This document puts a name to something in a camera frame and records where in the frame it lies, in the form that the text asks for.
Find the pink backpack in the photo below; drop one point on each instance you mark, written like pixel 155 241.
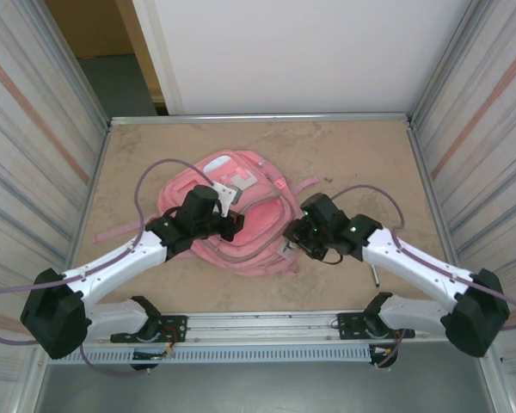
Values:
pixel 262 223

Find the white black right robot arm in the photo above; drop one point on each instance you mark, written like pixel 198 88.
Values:
pixel 413 262

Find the black marker pen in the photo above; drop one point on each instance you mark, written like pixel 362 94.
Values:
pixel 376 276

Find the small circuit board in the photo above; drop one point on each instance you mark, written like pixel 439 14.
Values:
pixel 152 355
pixel 382 351

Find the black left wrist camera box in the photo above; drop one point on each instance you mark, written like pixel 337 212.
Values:
pixel 200 200

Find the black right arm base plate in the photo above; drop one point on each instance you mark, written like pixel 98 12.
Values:
pixel 352 322

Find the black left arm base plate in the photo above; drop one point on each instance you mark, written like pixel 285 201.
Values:
pixel 176 329

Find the aluminium mounting rail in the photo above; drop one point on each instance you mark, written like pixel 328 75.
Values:
pixel 262 324

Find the aluminium table edge rail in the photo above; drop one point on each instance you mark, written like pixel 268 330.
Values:
pixel 258 119

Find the white door frame post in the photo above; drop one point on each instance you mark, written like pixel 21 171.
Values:
pixel 155 56

